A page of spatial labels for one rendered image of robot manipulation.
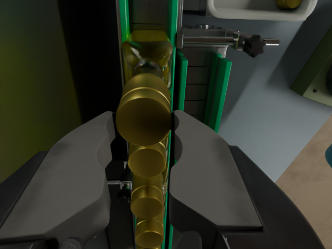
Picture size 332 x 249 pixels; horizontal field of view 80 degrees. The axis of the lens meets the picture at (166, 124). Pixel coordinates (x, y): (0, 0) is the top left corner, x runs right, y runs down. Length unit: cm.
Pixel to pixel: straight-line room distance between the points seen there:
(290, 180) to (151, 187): 212
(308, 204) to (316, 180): 37
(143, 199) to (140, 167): 4
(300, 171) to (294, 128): 148
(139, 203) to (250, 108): 53
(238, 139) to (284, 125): 15
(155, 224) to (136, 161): 11
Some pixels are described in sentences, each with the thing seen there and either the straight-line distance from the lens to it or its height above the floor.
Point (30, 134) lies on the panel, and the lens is 25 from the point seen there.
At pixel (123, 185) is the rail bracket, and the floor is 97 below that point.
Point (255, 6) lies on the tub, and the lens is 58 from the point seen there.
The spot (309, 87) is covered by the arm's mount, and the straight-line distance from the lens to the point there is 66.
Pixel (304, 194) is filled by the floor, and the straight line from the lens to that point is 254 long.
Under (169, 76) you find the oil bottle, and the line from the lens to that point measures 22.
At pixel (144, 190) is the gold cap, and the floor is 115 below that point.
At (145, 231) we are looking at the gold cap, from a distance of 25.
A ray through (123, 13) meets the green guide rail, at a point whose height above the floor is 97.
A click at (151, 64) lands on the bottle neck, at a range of 19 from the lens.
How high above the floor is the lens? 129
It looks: 60 degrees down
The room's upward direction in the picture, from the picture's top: 174 degrees clockwise
